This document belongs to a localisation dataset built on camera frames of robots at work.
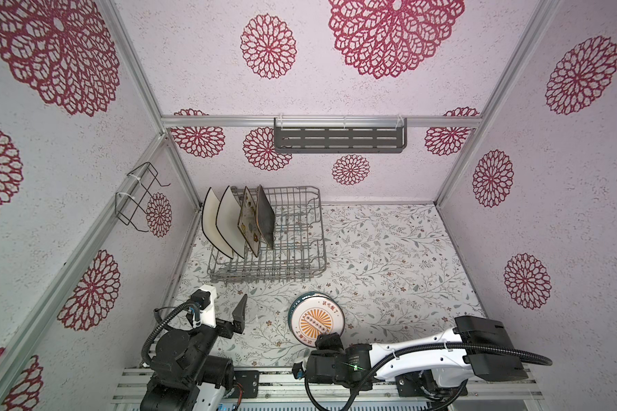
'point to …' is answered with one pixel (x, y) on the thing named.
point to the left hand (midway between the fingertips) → (229, 297)
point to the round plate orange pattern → (314, 313)
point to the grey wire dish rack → (296, 247)
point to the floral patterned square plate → (248, 223)
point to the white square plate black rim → (209, 224)
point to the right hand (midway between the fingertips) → (320, 336)
